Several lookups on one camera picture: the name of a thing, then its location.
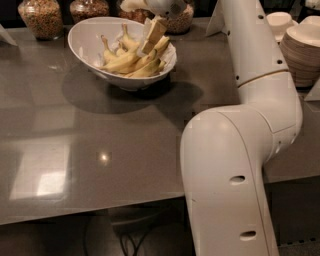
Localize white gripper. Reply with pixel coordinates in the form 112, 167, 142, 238
120, 0, 187, 54

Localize yellow banana top front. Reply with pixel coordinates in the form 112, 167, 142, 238
100, 46, 141, 74

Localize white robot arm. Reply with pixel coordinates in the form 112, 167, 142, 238
180, 0, 303, 256

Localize yellow banana back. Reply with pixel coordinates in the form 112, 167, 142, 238
119, 23, 169, 56

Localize yellow banana left curved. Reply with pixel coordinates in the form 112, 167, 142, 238
100, 36, 157, 74

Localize yellow banana bottom front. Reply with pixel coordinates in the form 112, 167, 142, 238
127, 58, 166, 78

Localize white oval bowl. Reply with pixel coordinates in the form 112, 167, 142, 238
68, 17, 177, 91

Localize glass cereal jar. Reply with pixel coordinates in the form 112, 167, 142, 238
166, 4, 194, 34
18, 0, 63, 40
69, 0, 109, 23
117, 0, 154, 23

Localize white sign stand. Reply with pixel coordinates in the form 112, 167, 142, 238
206, 0, 225, 37

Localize glass cereal jar far left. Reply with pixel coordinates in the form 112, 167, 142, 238
18, 0, 63, 40

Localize small stack paper bowls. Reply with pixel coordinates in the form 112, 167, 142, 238
266, 12, 297, 43

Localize large stack paper bowls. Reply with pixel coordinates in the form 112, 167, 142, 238
280, 16, 320, 87

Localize black cable under table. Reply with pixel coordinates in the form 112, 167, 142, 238
82, 213, 158, 256

